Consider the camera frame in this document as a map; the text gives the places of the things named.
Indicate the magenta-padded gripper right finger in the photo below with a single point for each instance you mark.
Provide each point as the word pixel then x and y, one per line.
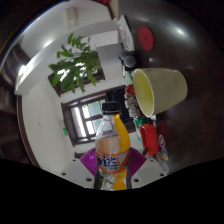
pixel 146 171

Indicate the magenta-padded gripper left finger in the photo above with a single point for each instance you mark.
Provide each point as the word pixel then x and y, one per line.
pixel 75 171

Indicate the orange drink bottle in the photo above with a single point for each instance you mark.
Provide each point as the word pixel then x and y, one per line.
pixel 111 146

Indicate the sheet of colourful round stickers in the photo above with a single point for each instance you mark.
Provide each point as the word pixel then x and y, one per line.
pixel 163 153

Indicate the red box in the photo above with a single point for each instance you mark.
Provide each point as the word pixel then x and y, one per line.
pixel 150 138

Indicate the green exit sign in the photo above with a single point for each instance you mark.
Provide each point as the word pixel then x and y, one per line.
pixel 65 131

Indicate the green box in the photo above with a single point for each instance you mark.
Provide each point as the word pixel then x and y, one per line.
pixel 138 128

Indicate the dark wooden double door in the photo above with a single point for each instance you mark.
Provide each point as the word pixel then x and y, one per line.
pixel 78 121

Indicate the tray of small white packets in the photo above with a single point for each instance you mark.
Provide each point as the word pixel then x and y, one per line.
pixel 131 106

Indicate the small red ball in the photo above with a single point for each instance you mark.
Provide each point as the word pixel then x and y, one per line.
pixel 130 89

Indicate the cream yellow cup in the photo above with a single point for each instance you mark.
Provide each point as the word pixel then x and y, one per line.
pixel 166 88

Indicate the dark-framed window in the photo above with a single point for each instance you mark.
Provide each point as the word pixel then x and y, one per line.
pixel 55 85

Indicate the green cloth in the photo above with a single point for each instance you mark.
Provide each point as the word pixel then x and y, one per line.
pixel 128 78

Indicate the large potted plant, white pot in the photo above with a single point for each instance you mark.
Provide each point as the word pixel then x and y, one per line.
pixel 78 65

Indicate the small dark round container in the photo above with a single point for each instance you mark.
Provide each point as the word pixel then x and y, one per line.
pixel 129 60

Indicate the flat round red coaster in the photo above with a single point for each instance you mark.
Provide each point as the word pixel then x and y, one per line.
pixel 146 38

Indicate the white printed leaflet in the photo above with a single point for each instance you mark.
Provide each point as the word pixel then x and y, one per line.
pixel 126 31

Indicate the white wall air conditioner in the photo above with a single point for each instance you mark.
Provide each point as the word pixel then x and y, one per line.
pixel 72 17

